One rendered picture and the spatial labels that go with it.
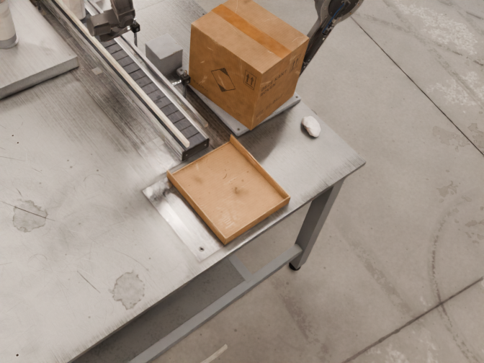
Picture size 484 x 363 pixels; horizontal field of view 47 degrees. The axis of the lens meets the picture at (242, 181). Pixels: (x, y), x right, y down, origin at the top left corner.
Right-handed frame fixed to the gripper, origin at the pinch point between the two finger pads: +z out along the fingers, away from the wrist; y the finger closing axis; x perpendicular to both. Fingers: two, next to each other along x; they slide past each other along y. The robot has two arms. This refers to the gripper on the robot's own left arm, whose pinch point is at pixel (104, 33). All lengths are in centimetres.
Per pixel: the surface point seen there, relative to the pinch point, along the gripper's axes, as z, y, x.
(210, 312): 1, 10, 111
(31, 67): 6.6, 26.6, 0.8
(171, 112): -20.6, -1.8, 33.5
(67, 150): -11.2, 32.6, 30.2
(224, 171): -34, -4, 57
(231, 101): -29, -19, 38
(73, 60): 5.5, 12.6, 4.1
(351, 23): 87, -188, 40
